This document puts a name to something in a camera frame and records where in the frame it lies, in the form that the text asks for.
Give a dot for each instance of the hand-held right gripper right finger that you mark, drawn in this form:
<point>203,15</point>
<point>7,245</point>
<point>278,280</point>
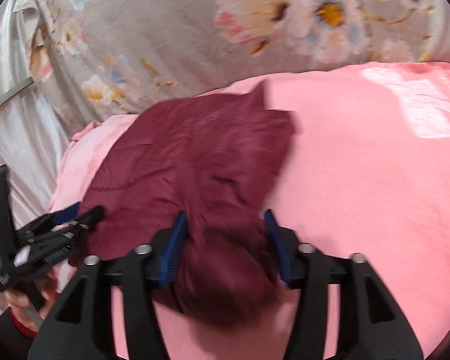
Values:
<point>278,249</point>

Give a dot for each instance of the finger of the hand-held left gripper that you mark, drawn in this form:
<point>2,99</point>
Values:
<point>92,215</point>
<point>66,210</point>

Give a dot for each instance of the person's left hand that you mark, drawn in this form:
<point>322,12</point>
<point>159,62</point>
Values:
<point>20,305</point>

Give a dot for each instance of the grey floral blanket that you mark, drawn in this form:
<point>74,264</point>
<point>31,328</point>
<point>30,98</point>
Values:
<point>195,37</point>

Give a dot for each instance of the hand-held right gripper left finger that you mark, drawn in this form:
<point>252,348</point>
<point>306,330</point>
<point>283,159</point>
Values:
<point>174,249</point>

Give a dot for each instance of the white satin curtain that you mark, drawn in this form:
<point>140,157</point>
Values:
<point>22,138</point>

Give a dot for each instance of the grey metal bar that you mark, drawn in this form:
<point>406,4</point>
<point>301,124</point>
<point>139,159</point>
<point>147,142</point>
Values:
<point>7,97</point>

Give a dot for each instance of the maroon puffer jacket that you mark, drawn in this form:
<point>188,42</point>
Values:
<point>195,180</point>

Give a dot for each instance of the pink printed blanket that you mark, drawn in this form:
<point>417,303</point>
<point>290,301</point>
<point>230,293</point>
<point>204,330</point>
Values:
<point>360,195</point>

